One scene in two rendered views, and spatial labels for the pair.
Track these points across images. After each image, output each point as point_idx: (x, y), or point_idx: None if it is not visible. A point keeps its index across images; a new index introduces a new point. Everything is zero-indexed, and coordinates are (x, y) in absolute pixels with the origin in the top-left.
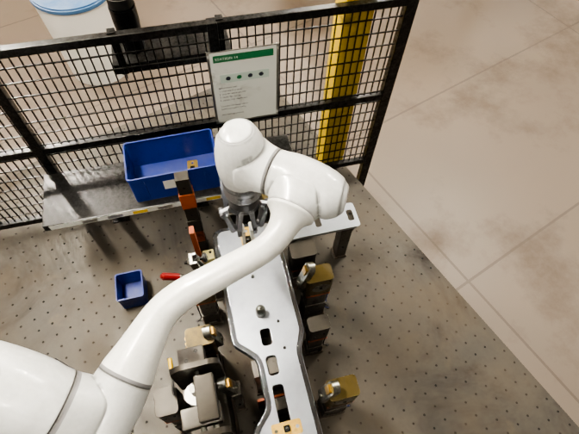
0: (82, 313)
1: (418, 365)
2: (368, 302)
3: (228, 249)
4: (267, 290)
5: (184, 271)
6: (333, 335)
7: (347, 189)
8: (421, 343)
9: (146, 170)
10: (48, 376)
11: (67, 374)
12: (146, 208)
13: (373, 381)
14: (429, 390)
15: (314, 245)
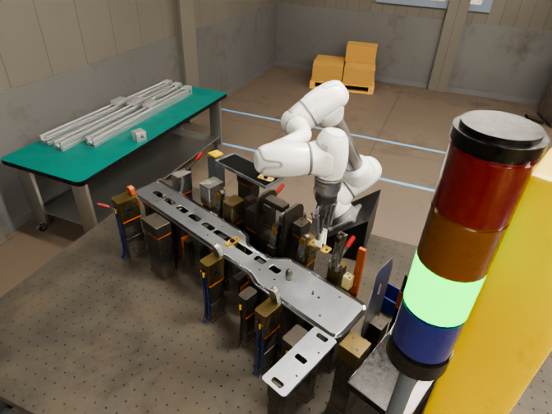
0: (401, 282)
1: (158, 370)
2: (221, 397)
3: (345, 301)
4: (295, 291)
5: None
6: (236, 355)
7: (257, 154)
8: (159, 389)
9: None
10: (313, 100)
11: (310, 108)
12: None
13: (190, 342)
14: (144, 358)
15: (288, 342)
